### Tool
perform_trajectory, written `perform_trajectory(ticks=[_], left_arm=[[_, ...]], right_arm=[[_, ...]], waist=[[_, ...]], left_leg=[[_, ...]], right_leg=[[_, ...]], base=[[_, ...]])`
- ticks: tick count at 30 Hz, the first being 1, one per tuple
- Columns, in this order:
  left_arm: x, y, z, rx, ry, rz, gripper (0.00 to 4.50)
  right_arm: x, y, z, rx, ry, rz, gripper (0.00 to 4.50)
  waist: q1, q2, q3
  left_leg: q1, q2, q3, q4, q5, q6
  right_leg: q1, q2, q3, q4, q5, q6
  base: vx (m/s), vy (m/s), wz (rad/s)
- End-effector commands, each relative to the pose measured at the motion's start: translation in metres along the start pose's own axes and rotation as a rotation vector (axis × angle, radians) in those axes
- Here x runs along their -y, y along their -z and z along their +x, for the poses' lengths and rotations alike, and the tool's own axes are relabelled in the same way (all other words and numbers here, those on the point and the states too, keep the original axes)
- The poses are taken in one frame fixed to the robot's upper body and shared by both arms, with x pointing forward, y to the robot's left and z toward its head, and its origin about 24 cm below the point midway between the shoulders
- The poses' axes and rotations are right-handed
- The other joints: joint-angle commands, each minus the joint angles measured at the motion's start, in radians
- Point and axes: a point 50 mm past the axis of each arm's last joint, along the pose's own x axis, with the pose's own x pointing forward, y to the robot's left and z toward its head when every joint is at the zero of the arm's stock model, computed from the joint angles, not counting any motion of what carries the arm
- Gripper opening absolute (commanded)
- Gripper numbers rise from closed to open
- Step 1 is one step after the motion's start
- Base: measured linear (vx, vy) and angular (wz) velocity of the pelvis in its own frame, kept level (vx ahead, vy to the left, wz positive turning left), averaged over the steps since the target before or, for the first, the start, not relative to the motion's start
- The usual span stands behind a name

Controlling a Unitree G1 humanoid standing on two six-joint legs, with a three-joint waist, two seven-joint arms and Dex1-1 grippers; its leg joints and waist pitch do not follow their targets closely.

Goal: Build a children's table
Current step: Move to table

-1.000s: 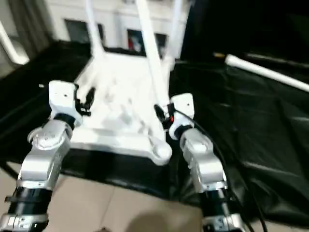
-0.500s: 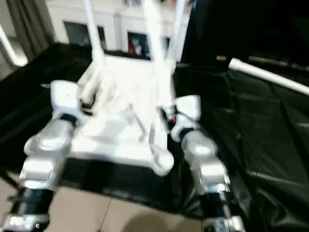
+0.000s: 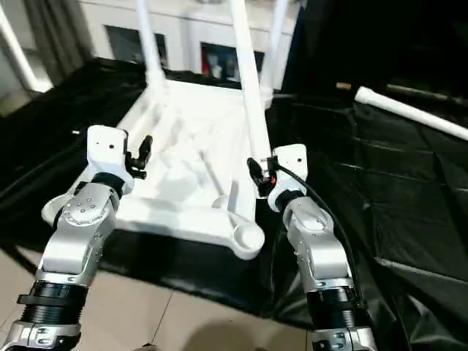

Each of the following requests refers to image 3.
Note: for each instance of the black metal rail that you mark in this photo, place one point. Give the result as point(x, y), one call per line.
point(431, 91)

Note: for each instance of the white plastic table leg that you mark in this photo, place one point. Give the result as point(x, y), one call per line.
point(276, 44)
point(150, 44)
point(417, 113)
point(248, 88)

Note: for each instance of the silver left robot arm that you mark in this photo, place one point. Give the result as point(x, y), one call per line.
point(77, 234)

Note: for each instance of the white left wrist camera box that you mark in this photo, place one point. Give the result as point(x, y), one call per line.
point(108, 153)

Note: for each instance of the small tan tag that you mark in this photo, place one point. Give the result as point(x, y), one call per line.
point(344, 86)

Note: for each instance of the white plastic table top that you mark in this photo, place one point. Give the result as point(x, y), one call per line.
point(190, 146)

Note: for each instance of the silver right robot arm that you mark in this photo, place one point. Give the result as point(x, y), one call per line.
point(322, 248)

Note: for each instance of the black mat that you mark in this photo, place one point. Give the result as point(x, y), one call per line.
point(387, 205)

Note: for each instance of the white glass-door cabinet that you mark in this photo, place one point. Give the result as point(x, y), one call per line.
point(190, 22)

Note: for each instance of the grey curtain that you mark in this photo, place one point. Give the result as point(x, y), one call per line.
point(58, 36)

